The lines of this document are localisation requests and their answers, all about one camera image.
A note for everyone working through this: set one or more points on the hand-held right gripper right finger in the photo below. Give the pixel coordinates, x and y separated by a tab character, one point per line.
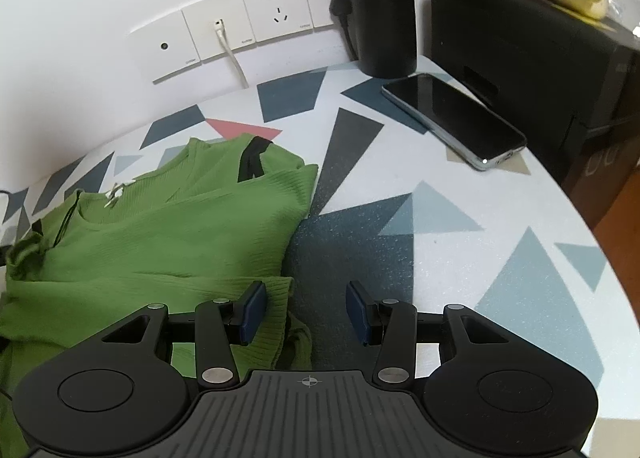
357	310

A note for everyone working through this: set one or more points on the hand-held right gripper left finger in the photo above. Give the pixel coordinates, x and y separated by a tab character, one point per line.
252	310

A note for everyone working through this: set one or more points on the green ribbed sweater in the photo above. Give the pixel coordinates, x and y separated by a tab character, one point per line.
150	248

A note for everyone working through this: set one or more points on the geometric patterned tablecloth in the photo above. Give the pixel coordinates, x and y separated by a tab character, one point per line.
425	258

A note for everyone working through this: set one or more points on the smartphone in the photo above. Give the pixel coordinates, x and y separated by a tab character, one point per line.
450	113

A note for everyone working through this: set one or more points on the black water bottle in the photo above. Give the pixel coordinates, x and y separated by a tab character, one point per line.
380	8

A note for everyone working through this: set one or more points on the black plug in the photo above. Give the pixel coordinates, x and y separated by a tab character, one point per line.
341	5

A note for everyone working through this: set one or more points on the black box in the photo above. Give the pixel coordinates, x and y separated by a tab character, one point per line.
525	48

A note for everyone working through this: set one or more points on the white round-hole wall socket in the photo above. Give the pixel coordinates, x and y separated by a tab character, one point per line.
165	48

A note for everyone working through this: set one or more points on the white network wall socket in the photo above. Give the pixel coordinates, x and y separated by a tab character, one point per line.
205	33

